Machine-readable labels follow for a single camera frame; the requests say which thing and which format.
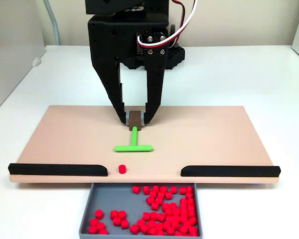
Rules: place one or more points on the green T-shaped pusher tool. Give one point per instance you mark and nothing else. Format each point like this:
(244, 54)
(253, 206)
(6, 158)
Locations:
(134, 139)

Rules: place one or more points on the red cylindrical granule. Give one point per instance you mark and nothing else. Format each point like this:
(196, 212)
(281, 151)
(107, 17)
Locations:
(99, 214)
(116, 221)
(153, 215)
(146, 190)
(124, 224)
(103, 231)
(182, 190)
(150, 200)
(155, 188)
(92, 229)
(122, 168)
(94, 222)
(155, 206)
(189, 189)
(100, 226)
(141, 222)
(163, 188)
(173, 189)
(122, 214)
(136, 189)
(161, 217)
(114, 214)
(168, 195)
(134, 229)
(146, 216)
(144, 228)

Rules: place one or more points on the small white bumper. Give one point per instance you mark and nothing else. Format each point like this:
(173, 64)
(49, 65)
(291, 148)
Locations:
(36, 62)

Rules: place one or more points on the pink flat board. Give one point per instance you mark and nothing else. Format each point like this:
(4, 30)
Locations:
(201, 139)

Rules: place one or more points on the black foam barrier strip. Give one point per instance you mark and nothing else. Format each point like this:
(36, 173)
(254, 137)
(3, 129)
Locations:
(229, 171)
(57, 169)

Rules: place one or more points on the grey side panel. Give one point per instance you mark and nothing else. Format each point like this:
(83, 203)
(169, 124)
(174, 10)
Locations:
(10, 74)

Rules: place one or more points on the grey rectangular tray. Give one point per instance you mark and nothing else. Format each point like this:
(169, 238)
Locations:
(114, 199)

